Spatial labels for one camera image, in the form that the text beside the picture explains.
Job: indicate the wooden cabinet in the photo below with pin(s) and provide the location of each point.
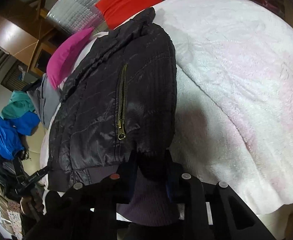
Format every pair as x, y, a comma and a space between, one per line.
27, 37

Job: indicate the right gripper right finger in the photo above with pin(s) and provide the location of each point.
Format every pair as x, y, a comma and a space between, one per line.
209, 211

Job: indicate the black puffer jacket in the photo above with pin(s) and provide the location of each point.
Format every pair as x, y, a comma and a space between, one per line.
120, 100

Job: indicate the grey coat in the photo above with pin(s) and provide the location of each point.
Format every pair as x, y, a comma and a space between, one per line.
45, 100

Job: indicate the pink pillow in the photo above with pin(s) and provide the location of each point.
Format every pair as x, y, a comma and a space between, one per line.
61, 62

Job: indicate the white pink fleece blanket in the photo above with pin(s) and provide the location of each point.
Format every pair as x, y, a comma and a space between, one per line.
234, 114

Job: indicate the person left hand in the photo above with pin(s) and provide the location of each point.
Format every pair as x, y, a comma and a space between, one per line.
34, 202

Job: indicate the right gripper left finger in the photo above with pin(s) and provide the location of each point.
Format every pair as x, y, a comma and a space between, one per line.
89, 211

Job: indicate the red pillow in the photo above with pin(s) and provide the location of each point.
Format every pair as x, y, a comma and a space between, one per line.
115, 12

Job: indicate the teal jacket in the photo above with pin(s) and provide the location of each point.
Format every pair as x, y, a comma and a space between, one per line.
19, 104

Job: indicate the cream sofa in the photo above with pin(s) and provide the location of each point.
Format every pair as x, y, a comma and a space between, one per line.
37, 149

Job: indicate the blue jacket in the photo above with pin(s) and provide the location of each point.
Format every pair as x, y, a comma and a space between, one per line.
12, 129

